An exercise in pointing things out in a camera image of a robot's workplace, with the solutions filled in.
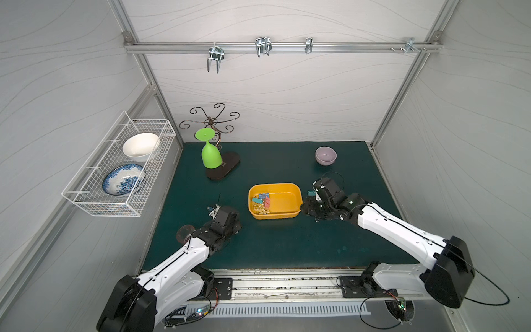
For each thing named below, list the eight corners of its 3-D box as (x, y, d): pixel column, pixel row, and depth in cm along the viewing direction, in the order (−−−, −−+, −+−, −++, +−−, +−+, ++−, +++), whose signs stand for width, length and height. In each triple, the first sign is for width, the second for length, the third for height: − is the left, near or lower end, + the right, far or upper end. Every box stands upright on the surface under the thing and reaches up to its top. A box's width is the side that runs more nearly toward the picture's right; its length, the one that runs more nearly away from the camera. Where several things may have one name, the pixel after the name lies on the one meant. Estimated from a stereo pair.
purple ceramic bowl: (315, 167, 113) (317, 160, 108) (313, 153, 119) (314, 146, 115) (335, 167, 113) (338, 160, 108) (332, 153, 119) (334, 146, 115)
